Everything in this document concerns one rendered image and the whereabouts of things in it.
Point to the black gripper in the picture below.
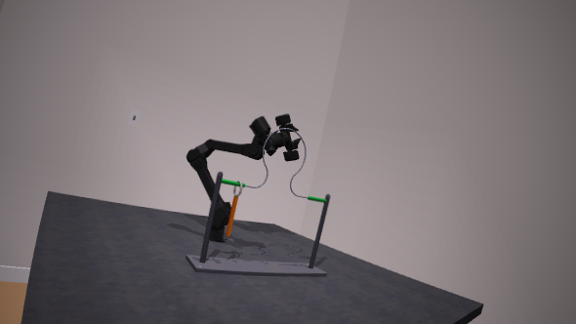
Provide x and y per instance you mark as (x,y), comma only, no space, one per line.
(286,141)

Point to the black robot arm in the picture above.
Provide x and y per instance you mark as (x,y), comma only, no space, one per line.
(197,159)

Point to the orange handle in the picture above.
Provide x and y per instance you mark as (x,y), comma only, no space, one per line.
(232,211)

